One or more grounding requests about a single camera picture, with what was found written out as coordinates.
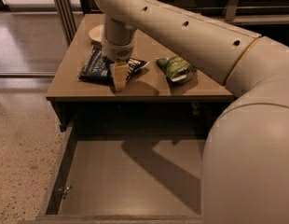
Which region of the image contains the blue chip bag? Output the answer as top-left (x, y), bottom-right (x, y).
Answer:
top-left (77, 46), bottom-right (148, 83)

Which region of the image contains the metal frame post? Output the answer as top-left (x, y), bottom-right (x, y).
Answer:
top-left (54, 0), bottom-right (76, 45)

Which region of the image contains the green chip bag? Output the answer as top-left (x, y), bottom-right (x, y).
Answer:
top-left (156, 56), bottom-right (197, 85)

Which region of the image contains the open top drawer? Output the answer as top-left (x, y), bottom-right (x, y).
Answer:
top-left (19, 120), bottom-right (205, 224)

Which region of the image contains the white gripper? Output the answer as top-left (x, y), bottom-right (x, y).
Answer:
top-left (102, 37), bottom-right (134, 91)

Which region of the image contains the white paper bowl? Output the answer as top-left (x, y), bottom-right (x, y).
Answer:
top-left (89, 25), bottom-right (103, 43)

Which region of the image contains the brown cabinet with top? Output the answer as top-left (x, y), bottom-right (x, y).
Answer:
top-left (46, 14), bottom-right (233, 126)

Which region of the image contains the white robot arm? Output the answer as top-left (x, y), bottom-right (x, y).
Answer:
top-left (95, 0), bottom-right (289, 224)

